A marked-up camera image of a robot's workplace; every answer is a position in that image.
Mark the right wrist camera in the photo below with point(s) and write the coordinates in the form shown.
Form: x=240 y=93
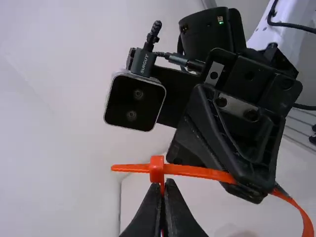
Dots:
x=134 y=103

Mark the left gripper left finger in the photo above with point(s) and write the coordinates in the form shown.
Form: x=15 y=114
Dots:
x=148 y=214

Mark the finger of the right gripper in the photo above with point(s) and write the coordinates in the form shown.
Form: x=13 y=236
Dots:
x=202 y=138
x=247 y=193

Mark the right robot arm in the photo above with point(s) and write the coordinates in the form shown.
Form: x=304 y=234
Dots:
x=202 y=29

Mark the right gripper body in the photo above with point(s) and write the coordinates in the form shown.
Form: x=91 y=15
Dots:
x=254 y=79

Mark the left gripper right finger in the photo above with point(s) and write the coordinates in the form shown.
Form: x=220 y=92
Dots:
x=177 y=214

